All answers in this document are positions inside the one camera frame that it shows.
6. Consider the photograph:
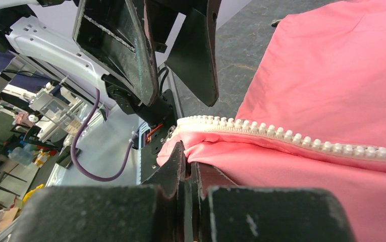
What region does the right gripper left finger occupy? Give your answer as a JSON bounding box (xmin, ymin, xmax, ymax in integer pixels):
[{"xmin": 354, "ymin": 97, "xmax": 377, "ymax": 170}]
[{"xmin": 10, "ymin": 142, "xmax": 191, "ymax": 241}]

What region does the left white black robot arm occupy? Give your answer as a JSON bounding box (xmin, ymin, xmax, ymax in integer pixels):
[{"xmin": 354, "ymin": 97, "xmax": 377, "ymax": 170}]
[{"xmin": 0, "ymin": 0, "xmax": 221, "ymax": 127}]

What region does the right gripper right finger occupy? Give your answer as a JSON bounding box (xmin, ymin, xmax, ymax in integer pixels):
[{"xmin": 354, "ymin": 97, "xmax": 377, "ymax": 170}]
[{"xmin": 191, "ymin": 162, "xmax": 356, "ymax": 241}]

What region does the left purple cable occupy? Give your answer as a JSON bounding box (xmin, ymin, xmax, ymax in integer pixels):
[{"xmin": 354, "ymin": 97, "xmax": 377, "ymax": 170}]
[{"xmin": 71, "ymin": 87, "xmax": 137, "ymax": 183}]

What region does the pink zip-up jacket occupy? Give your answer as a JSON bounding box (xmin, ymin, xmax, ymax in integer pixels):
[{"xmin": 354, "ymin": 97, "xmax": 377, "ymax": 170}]
[{"xmin": 156, "ymin": 1, "xmax": 386, "ymax": 241}]

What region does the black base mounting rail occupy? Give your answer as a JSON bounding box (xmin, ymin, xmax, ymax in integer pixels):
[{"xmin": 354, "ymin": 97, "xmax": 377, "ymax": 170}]
[{"xmin": 136, "ymin": 88, "xmax": 183, "ymax": 186}]

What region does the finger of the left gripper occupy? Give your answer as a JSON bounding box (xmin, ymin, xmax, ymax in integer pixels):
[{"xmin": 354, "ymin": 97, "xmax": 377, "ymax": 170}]
[
  {"xmin": 73, "ymin": 0, "xmax": 158, "ymax": 106},
  {"xmin": 146, "ymin": 0, "xmax": 221, "ymax": 106}
]

